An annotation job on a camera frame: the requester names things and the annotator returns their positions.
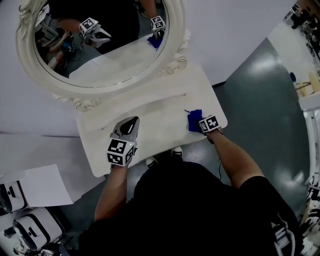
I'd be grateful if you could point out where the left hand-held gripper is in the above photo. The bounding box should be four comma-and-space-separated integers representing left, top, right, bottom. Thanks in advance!
106, 115, 141, 168

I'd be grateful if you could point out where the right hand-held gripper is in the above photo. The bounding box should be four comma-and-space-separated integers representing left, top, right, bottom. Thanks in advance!
198, 114, 224, 145

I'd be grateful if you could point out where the blue cloth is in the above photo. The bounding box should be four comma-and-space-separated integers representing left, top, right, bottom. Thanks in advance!
184, 108, 206, 135

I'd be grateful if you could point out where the person's right forearm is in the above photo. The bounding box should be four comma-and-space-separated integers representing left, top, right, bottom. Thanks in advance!
206, 129, 266, 189

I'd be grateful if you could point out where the person's left forearm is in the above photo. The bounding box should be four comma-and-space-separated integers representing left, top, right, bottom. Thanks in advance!
93, 163, 129, 223

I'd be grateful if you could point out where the white tabletop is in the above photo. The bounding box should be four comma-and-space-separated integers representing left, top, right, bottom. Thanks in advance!
74, 63, 229, 179

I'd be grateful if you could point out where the person's left white shoe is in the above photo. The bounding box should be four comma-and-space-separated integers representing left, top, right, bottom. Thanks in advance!
145, 155, 160, 170

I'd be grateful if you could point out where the person's white shoe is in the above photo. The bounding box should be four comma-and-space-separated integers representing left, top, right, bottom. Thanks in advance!
145, 155, 160, 170
171, 146, 184, 159

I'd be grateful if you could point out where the person's right white shoe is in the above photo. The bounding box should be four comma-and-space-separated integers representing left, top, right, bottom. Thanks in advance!
171, 146, 184, 159

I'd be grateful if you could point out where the person's black shirt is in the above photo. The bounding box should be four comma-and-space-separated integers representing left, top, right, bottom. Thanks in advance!
78, 159, 305, 256

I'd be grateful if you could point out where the white-framed oval mirror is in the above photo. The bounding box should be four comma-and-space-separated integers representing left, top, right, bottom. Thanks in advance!
15, 0, 192, 113

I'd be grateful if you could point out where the white paper sheet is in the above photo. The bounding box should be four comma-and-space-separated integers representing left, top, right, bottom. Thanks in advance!
19, 163, 75, 208

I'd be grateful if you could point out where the wooden stool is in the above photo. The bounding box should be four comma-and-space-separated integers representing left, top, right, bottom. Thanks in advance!
295, 71, 320, 99

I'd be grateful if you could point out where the white box with black trim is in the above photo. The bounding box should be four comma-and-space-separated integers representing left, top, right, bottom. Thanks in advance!
12, 207, 64, 251
0, 179, 29, 215

